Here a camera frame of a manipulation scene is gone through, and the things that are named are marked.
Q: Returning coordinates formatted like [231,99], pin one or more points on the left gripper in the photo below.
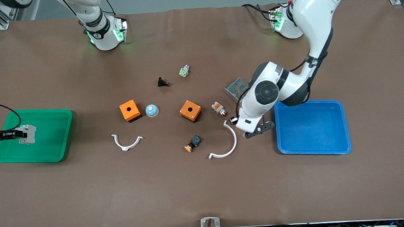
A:
[233,120]

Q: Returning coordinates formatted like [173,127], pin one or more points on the white circuit breaker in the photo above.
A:
[30,134]

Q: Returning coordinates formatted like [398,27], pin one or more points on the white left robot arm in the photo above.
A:
[316,14]

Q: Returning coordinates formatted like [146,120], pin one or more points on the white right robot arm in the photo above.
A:
[102,32]

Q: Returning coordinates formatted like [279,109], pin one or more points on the large white pipe clamp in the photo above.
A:
[234,141]

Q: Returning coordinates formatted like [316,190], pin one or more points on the red lamp white orange body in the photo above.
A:
[218,107]

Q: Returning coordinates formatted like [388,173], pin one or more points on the metal mesh power supply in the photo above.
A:
[235,88]

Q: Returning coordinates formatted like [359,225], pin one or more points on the green plastic tray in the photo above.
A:
[47,135]

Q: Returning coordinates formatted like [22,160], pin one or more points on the orange button box with hole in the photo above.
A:
[134,108]
[193,111]

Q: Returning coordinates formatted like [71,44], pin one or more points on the blue plastic tray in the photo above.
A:
[310,128]

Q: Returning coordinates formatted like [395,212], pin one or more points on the orange mushroom push button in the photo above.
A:
[190,147]

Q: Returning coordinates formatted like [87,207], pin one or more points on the black red indicator lamp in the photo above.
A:
[161,82]

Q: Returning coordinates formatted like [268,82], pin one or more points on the light blue dome part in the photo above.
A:
[151,111]

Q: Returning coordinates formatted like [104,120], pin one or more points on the small white pipe clamp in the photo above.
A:
[124,146]

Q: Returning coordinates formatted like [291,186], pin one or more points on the white green switch module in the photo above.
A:
[184,71]

